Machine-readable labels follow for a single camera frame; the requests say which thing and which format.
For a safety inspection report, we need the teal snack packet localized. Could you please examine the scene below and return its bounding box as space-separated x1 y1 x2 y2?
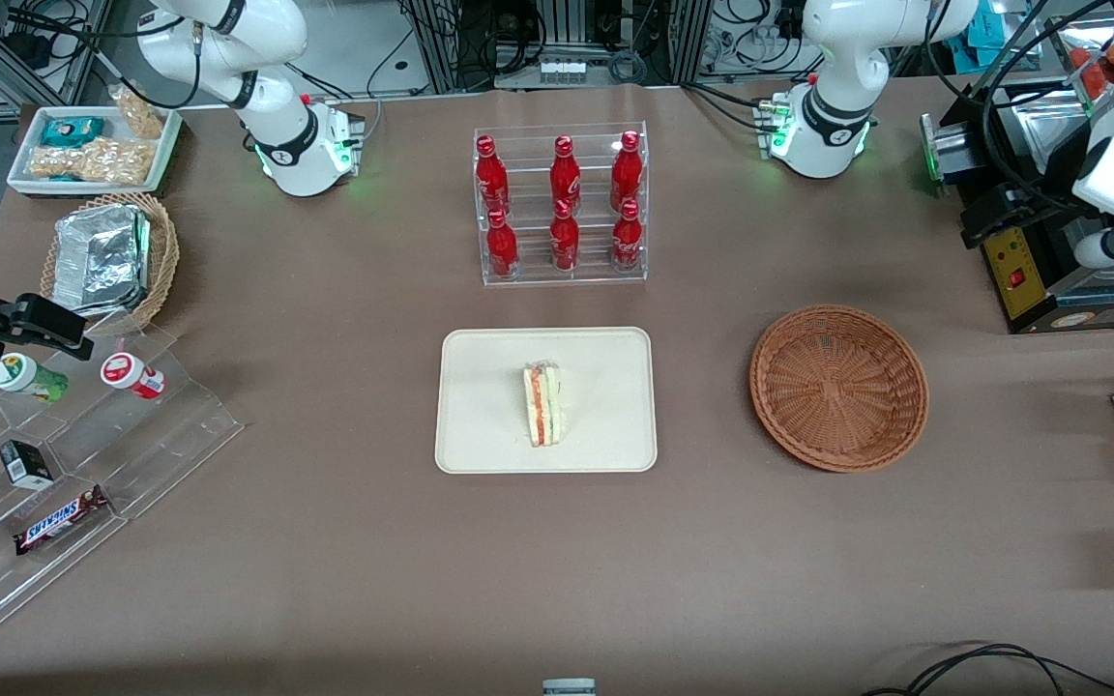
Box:
39 116 106 149

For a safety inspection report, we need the red cola bottle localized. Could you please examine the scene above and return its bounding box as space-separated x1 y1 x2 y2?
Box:
550 135 582 216
611 130 643 212
486 208 520 280
550 200 581 273
611 198 643 273
476 135 511 218

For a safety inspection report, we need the small clear peanut bag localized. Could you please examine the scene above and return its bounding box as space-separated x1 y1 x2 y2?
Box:
109 85 169 142

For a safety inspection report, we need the large brown wicker basket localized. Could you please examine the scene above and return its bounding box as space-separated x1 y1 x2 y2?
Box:
749 304 931 475

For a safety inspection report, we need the small black box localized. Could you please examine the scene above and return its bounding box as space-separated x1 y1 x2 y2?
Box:
0 440 56 490

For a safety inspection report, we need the cream rectangular tray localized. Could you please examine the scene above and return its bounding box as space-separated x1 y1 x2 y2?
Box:
434 327 659 475

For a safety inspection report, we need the black device with yellow panel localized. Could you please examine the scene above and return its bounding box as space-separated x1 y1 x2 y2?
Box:
981 217 1114 336

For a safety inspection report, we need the clear acrylic stepped stand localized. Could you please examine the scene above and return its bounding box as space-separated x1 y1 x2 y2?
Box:
0 319 247 654

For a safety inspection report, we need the green jar with white lid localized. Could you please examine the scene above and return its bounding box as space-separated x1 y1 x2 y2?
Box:
0 353 71 405

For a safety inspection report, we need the small light wicker basket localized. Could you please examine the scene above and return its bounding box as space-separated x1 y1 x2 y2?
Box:
39 191 181 333

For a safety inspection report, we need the clear acrylic bottle rack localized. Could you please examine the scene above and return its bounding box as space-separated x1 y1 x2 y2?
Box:
473 121 649 288

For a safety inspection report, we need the orange snack packet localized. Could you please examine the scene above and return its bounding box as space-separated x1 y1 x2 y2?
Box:
1068 43 1114 100

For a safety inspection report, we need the triangular sandwich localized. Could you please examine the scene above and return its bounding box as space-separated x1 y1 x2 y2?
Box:
520 360 566 449

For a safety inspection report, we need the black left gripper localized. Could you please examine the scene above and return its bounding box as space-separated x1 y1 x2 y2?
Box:
960 182 1096 254

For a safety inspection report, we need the silver foil packet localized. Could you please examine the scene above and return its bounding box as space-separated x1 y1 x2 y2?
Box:
51 203 153 316

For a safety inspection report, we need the white snack tray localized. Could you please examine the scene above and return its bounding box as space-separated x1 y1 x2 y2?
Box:
6 104 185 199

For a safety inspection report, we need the large clear peanut bag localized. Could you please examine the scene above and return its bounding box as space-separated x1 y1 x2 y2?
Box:
27 137 155 188

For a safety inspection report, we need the black cable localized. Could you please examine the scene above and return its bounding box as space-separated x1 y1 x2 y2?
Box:
862 642 1114 696

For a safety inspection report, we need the Snickers chocolate bar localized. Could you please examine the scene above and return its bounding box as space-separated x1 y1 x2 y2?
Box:
14 484 112 558

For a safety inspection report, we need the red jar with white lid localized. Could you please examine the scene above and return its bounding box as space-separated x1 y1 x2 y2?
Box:
100 352 168 401

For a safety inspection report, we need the green-rimmed metal disc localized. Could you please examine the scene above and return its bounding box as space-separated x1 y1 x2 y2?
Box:
919 113 982 196

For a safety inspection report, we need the steel pan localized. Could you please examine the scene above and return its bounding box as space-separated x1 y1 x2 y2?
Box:
992 82 1099 187

